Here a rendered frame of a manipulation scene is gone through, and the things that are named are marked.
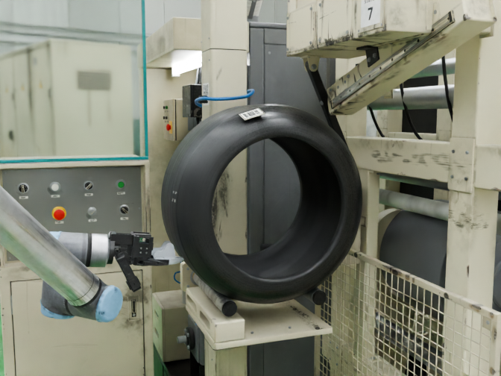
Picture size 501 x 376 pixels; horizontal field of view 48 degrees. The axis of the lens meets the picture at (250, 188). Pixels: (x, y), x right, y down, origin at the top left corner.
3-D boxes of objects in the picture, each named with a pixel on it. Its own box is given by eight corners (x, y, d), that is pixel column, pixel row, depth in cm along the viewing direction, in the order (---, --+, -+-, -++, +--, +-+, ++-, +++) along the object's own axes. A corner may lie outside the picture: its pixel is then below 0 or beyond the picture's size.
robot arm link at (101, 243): (89, 270, 146) (87, 262, 155) (109, 271, 147) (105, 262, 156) (92, 236, 145) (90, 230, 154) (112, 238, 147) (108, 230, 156)
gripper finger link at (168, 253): (188, 245, 155) (155, 243, 152) (186, 265, 156) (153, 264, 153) (185, 242, 158) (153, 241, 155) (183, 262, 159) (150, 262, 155)
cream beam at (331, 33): (284, 57, 190) (284, 13, 188) (349, 60, 198) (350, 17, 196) (384, 31, 133) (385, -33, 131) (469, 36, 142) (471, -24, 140)
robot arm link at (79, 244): (39, 265, 149) (42, 229, 150) (87, 267, 154) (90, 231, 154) (39, 271, 141) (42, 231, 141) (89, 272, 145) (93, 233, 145)
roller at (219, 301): (207, 277, 189) (196, 285, 188) (200, 266, 188) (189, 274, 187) (240, 310, 157) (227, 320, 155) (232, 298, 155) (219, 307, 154)
